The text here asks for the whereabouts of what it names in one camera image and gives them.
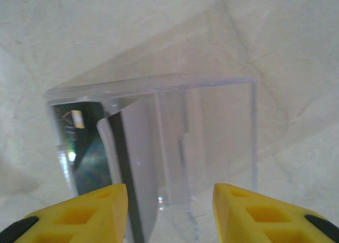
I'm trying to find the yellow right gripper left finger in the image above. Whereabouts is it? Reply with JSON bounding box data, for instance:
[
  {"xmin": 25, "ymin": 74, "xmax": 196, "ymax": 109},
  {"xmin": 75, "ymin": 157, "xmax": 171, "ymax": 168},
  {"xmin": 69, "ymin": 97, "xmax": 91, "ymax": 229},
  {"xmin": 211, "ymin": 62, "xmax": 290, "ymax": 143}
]
[{"xmin": 0, "ymin": 183, "xmax": 130, "ymax": 243}]

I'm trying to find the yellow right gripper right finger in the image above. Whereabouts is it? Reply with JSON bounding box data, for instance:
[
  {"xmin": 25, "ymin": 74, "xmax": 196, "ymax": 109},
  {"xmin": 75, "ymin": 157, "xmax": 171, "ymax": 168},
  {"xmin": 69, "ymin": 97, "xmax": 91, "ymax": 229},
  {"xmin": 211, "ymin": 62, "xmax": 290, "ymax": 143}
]
[{"xmin": 213, "ymin": 183, "xmax": 339, "ymax": 243}]

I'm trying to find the shiny credit card with chip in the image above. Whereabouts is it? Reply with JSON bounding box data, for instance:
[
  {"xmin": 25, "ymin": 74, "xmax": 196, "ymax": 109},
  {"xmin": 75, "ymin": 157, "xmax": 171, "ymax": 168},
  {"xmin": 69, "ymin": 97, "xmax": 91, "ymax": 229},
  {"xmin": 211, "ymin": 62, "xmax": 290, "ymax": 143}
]
[{"xmin": 51, "ymin": 102, "xmax": 113, "ymax": 196}]

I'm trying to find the white credit card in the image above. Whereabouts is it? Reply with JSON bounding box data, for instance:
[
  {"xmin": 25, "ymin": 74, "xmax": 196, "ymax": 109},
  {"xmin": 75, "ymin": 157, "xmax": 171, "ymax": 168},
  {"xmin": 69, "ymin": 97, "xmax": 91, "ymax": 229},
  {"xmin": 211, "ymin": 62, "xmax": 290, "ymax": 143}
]
[{"xmin": 96, "ymin": 96, "xmax": 159, "ymax": 243}]

